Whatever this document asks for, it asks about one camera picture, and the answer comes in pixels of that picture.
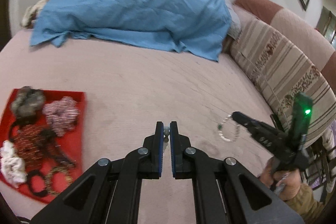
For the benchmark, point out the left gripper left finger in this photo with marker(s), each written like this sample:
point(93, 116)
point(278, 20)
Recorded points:
point(109, 191)

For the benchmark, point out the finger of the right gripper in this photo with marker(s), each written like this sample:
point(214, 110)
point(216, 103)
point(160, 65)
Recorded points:
point(242, 118)

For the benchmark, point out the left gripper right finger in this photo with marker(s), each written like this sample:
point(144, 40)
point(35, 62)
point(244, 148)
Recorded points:
point(224, 190)

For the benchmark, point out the black hair claw clip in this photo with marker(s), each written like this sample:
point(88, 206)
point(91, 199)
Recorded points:
point(50, 148)

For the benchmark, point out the red white checked scrunchie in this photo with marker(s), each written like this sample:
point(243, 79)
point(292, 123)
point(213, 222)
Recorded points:
point(61, 115)

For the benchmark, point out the red dotted scrunchie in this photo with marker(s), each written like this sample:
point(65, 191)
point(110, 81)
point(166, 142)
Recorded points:
point(25, 142)

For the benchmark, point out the white dotted scrunchie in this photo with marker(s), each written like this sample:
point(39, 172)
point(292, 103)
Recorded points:
point(12, 166)

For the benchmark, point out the grey tulle scrunchie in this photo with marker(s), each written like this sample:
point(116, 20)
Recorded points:
point(27, 102)

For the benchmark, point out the leopard print scrunchie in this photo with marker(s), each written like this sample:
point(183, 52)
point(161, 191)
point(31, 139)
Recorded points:
point(57, 180)

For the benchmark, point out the person right hand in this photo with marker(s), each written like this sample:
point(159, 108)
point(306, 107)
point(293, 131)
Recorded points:
point(290, 180)

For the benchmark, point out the striped floral cushion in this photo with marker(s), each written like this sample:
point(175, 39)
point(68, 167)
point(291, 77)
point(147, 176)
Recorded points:
point(279, 70)

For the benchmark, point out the red shallow tray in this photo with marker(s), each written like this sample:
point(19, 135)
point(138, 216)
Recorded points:
point(70, 143)

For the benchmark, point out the grey pillow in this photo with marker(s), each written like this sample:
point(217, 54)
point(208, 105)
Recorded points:
point(235, 27)

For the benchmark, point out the pink headboard cushion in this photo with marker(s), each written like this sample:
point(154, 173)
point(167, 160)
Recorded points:
point(320, 52)

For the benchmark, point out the pink quilted bed cover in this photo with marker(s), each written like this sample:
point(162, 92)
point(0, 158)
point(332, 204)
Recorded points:
point(130, 89)

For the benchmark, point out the blue blanket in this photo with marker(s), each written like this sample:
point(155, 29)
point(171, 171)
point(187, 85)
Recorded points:
point(195, 26)

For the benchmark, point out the floral quilt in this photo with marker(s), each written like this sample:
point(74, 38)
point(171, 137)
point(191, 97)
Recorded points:
point(31, 14)

